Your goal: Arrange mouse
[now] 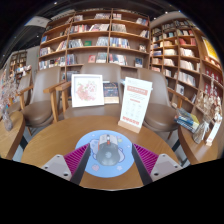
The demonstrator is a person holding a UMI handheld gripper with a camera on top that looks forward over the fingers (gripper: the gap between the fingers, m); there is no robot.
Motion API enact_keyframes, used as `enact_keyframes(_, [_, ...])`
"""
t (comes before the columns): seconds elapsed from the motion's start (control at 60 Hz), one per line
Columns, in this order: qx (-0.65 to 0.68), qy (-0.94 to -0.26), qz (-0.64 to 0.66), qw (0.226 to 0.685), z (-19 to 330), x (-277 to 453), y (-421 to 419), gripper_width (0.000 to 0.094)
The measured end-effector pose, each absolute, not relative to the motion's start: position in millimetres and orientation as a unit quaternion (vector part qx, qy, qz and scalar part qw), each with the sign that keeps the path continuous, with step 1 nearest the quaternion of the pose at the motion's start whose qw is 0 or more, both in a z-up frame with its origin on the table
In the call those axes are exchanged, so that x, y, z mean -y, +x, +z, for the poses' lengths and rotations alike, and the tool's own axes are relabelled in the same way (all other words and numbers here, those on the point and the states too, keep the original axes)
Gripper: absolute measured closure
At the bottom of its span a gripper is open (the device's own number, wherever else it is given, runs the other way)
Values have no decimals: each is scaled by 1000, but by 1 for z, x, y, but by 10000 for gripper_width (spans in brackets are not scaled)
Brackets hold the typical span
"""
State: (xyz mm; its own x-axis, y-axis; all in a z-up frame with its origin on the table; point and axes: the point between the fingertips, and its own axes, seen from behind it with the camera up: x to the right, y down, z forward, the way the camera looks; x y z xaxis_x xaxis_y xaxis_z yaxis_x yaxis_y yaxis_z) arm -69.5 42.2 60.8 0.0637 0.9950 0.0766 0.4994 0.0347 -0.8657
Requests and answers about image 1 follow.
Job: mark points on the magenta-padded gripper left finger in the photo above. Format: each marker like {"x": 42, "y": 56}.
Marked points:
{"x": 76, "y": 159}

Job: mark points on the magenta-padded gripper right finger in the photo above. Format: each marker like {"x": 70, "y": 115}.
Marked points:
{"x": 146, "y": 159}

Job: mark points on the grey and white computer mouse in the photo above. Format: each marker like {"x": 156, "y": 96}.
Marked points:
{"x": 108, "y": 153}

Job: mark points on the round light blue mouse pad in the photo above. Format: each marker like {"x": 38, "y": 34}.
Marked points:
{"x": 106, "y": 170}

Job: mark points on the brown padded wooden armchair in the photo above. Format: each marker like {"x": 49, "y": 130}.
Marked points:
{"x": 160, "y": 106}
{"x": 100, "y": 68}
{"x": 41, "y": 100}

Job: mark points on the stack of books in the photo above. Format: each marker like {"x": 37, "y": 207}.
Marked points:
{"x": 186, "y": 120}

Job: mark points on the white red sign, wooden base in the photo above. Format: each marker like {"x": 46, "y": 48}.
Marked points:
{"x": 135, "y": 103}

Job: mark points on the glass vase with dried flowers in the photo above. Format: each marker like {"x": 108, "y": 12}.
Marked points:
{"x": 200, "y": 131}

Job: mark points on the white framed flower picture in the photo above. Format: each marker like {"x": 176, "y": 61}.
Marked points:
{"x": 87, "y": 90}

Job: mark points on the small white table sign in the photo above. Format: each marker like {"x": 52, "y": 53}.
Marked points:
{"x": 213, "y": 133}

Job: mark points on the dark book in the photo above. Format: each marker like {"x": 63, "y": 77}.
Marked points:
{"x": 111, "y": 91}

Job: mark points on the curved wooden bookshelf with books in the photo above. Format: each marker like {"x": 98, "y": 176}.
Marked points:
{"x": 181, "y": 56}

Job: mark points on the small distant wooden bookshelf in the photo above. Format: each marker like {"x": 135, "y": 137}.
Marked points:
{"x": 17, "y": 63}

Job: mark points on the wide wooden bookshelf with books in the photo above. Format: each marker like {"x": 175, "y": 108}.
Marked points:
{"x": 93, "y": 36}

